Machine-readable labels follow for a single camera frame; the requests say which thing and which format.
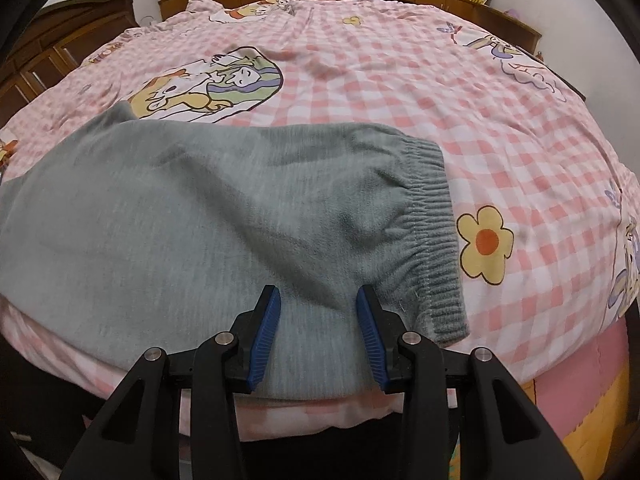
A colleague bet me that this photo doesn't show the grey knit pants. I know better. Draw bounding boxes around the grey knit pants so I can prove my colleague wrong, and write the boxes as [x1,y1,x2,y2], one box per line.
[1,103,469,400]

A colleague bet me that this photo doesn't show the yellow bed base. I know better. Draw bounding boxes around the yellow bed base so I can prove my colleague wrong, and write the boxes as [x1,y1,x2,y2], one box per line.
[449,364,633,480]

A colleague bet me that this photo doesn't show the pink checkered bed cover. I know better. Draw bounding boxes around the pink checkered bed cover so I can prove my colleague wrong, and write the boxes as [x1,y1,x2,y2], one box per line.
[1,0,639,438]

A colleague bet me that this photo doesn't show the pink bed sheet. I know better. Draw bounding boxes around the pink bed sheet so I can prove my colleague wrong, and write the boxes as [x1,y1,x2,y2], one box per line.
[534,320,629,438]

